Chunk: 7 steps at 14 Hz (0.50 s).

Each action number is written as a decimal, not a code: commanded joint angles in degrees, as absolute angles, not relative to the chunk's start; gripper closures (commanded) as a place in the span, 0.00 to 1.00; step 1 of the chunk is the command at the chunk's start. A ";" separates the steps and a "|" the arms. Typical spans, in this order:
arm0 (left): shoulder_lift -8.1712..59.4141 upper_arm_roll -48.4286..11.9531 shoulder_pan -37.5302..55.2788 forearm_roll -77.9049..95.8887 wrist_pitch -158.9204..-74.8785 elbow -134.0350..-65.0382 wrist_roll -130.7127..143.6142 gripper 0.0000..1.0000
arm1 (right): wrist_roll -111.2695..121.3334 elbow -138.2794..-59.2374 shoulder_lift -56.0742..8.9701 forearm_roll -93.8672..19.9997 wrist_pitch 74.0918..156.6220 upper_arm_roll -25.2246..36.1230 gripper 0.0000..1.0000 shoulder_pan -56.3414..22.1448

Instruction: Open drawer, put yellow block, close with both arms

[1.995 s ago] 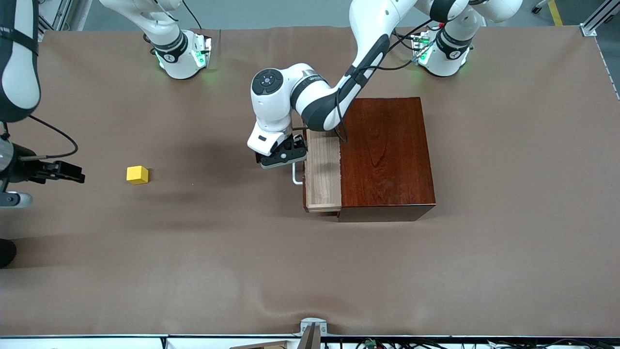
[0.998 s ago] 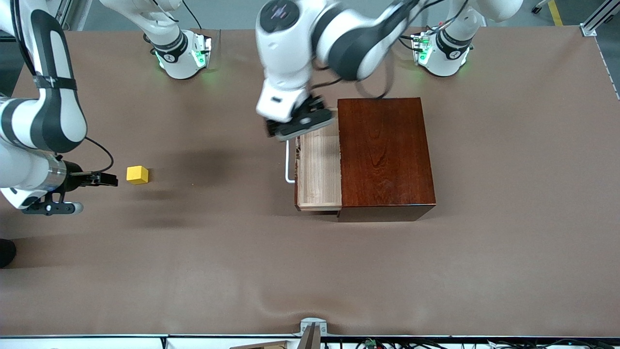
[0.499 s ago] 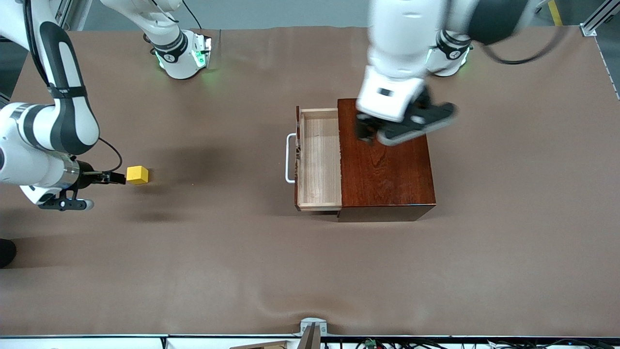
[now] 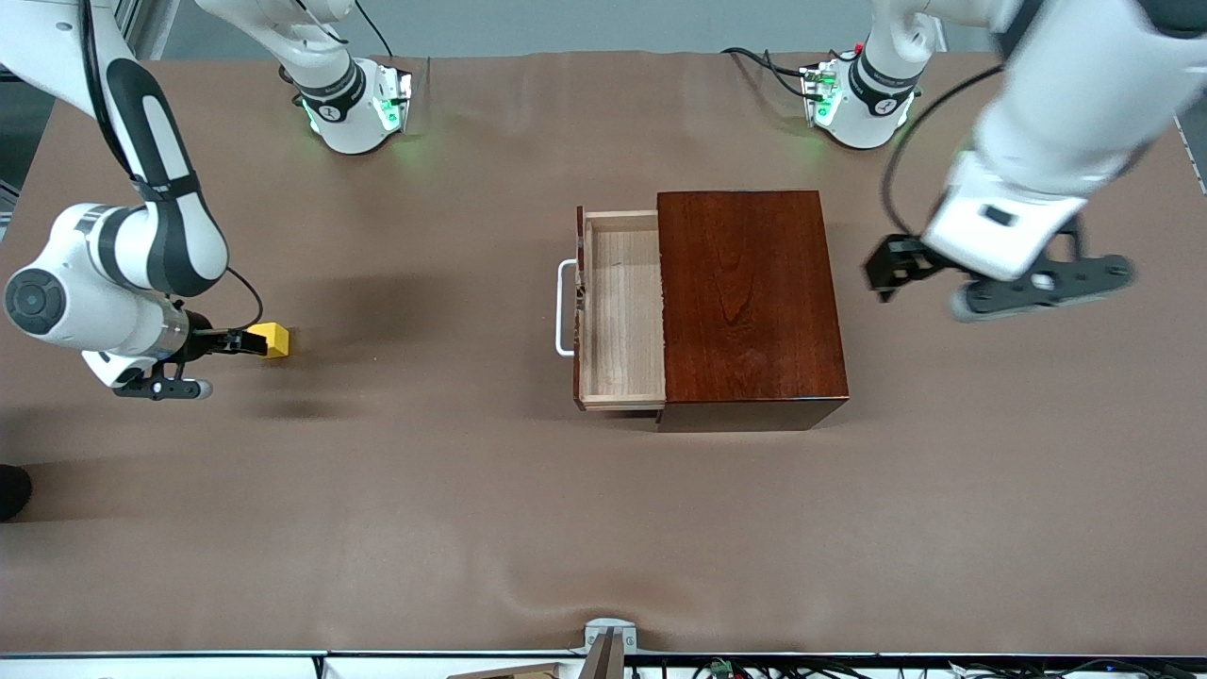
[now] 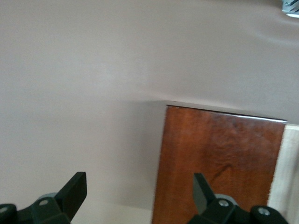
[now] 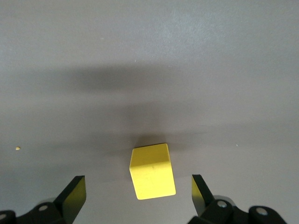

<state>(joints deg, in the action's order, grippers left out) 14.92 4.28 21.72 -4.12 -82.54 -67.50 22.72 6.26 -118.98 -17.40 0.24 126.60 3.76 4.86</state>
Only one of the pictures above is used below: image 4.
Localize black left base cables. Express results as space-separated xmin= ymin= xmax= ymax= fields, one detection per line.
xmin=720 ymin=45 xmax=823 ymax=101

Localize thin black right base cable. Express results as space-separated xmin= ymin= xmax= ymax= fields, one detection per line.
xmin=353 ymin=0 xmax=394 ymax=58

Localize yellow cube block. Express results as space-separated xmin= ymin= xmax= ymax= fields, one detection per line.
xmin=246 ymin=322 xmax=291 ymax=360

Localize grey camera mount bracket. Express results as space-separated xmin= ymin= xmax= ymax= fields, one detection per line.
xmin=570 ymin=617 xmax=638 ymax=679

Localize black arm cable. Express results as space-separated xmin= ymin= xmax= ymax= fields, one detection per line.
xmin=80 ymin=0 xmax=266 ymax=333
xmin=880 ymin=64 xmax=1006 ymax=242

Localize brown cardboard piece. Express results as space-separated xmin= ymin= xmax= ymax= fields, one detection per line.
xmin=447 ymin=663 xmax=560 ymax=679

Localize dark wooden drawer cabinet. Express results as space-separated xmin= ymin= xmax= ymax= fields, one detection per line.
xmin=655 ymin=190 xmax=851 ymax=434

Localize brown table cover sheet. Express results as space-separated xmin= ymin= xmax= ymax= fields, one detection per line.
xmin=0 ymin=52 xmax=1207 ymax=657

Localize aluminium frame profile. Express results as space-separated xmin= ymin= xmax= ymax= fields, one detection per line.
xmin=111 ymin=0 xmax=180 ymax=59

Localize wooden drawer with white handle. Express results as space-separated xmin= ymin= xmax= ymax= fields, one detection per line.
xmin=554 ymin=206 xmax=669 ymax=413

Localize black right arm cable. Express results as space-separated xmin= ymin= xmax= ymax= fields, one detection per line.
xmin=80 ymin=0 xmax=266 ymax=333

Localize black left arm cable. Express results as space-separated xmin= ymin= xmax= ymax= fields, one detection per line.
xmin=880 ymin=64 xmax=1006 ymax=242

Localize black round object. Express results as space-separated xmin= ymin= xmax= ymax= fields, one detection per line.
xmin=0 ymin=464 xmax=34 ymax=523

